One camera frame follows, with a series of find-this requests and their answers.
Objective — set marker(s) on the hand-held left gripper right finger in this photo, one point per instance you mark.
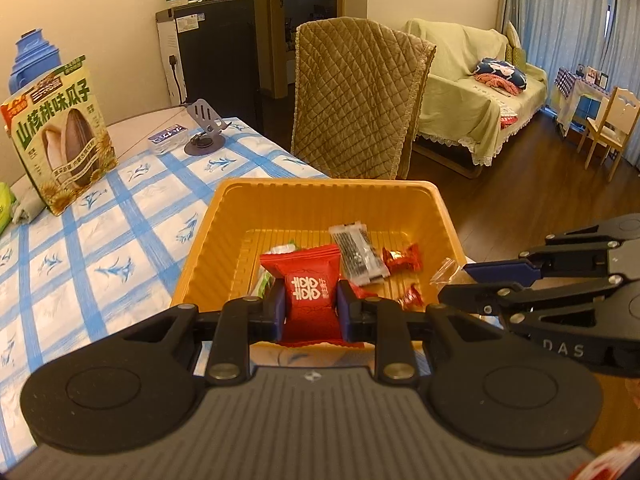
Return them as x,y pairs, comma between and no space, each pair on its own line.
344,310

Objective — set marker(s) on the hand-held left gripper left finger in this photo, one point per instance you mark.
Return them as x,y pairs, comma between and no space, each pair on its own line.
278,310

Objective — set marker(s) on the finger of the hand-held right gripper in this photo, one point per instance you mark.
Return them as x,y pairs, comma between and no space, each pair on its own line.
500,271
475,296

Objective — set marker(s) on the long green nut packet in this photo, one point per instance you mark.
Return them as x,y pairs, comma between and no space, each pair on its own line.
262,285

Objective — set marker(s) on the large red snack packet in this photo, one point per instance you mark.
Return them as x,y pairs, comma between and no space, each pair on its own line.
310,295

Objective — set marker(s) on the clear packet of dark sticks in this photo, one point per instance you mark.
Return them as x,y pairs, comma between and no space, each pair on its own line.
357,255

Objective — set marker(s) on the red patterned candy packet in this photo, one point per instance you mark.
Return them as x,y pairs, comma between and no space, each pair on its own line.
411,296

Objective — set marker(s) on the small shiny red candy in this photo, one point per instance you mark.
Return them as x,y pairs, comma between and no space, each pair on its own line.
400,257

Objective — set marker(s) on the orange plastic tray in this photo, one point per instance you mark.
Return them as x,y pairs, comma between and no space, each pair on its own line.
320,205

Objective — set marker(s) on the red white garment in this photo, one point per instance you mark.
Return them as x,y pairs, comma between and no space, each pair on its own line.
607,465

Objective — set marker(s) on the sofa with pale green cover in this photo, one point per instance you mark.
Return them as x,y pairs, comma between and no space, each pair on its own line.
460,110

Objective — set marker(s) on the grey phone stand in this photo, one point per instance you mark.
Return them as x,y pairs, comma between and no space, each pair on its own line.
205,142

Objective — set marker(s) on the red knitted blanket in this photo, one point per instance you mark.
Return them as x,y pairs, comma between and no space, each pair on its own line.
492,85

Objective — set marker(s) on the small table with checked cloth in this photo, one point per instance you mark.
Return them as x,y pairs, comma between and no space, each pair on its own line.
575,100

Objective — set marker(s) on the small wooden chair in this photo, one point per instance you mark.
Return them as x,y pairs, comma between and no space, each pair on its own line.
612,120

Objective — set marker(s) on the navy printed pillow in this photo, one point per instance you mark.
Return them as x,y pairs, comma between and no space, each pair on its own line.
500,71

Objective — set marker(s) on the small white blue box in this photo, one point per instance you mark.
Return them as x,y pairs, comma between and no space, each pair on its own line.
167,139

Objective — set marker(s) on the chair with quilted cover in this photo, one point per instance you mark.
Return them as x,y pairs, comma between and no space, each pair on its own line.
350,100

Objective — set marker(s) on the green cushion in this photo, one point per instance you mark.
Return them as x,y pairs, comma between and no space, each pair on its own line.
515,45

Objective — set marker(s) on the black mini fridge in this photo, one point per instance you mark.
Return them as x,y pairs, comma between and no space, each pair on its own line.
220,60

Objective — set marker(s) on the pale curtain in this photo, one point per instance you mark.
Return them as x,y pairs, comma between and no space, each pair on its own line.
565,10

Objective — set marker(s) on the grey crumpled cloth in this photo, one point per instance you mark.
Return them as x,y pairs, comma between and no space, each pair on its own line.
27,210

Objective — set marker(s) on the sunflower seed bag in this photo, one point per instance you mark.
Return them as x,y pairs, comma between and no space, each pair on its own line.
60,135

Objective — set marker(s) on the green tissue pack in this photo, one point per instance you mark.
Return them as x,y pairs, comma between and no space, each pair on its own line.
5,207

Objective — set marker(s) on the blue thermos jug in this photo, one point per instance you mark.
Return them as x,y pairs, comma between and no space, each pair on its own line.
35,57

